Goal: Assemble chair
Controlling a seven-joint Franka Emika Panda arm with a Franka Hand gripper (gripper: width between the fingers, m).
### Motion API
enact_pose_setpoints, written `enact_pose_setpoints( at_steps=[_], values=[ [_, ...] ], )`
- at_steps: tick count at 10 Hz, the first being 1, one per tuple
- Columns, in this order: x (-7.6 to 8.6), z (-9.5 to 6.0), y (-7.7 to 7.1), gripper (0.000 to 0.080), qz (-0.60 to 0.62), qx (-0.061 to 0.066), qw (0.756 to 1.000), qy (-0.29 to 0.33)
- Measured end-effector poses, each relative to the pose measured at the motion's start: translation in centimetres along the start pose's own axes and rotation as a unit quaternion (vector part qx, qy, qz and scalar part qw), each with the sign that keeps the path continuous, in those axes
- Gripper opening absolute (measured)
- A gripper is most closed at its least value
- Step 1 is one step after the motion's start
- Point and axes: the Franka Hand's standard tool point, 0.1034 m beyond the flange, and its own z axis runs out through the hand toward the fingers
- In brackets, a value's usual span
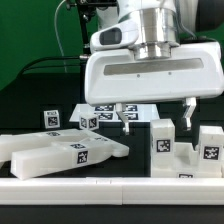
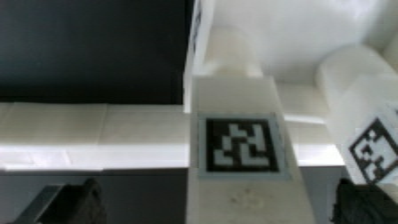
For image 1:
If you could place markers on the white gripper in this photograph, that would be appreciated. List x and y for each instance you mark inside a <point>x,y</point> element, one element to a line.
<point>172,71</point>

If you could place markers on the white chair seat part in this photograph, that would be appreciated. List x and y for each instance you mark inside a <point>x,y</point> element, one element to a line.
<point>182,162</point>

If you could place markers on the small white tagged nut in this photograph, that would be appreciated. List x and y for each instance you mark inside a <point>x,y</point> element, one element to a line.
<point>51,119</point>

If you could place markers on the white marker sheet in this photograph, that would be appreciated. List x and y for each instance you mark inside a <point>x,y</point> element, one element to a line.
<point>134,112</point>

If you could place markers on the small white tagged cube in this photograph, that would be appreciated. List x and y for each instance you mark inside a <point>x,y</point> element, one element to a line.
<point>88,121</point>

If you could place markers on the white front fence bar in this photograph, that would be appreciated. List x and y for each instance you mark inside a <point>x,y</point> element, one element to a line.
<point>112,191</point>

